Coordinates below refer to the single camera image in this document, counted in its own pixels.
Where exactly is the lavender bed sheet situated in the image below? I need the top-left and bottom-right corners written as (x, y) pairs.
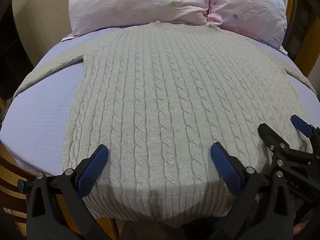
top-left (0, 24), bottom-right (320, 178)

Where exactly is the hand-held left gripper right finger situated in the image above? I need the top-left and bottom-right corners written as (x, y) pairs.
top-left (211, 142), bottom-right (293, 240)

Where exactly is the cream cable-knit sweater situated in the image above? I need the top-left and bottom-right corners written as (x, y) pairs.
top-left (12, 21), bottom-right (318, 228)

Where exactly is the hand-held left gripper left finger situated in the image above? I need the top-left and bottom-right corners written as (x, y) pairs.
top-left (26, 144), bottom-right (109, 240)

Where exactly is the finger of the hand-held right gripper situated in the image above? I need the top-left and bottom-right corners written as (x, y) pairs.
top-left (258, 123), bottom-right (292, 161)
top-left (290, 114), bottom-right (320, 153)

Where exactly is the wooden bed frame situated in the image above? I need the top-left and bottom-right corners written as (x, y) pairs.
top-left (0, 97), bottom-right (119, 240)

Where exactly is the pink floral pillow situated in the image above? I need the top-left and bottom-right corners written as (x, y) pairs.
top-left (205, 0), bottom-right (288, 54)
top-left (61, 0), bottom-right (213, 42)

